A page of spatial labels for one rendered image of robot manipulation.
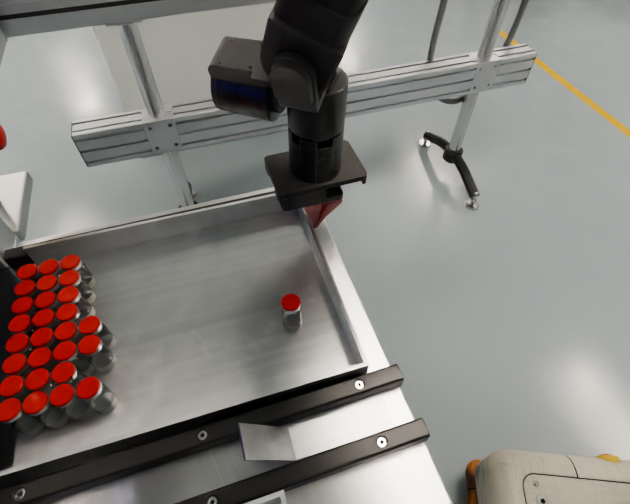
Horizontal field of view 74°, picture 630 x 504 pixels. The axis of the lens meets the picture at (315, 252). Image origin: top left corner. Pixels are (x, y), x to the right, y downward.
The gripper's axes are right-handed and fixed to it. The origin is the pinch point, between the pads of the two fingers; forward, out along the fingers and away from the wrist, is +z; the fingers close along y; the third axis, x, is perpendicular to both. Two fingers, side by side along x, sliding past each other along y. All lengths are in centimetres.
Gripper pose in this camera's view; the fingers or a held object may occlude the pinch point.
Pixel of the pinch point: (313, 220)
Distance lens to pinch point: 54.1
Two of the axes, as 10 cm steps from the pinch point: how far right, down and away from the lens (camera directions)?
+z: -0.2, 6.1, 8.0
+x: 3.2, 7.6, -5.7
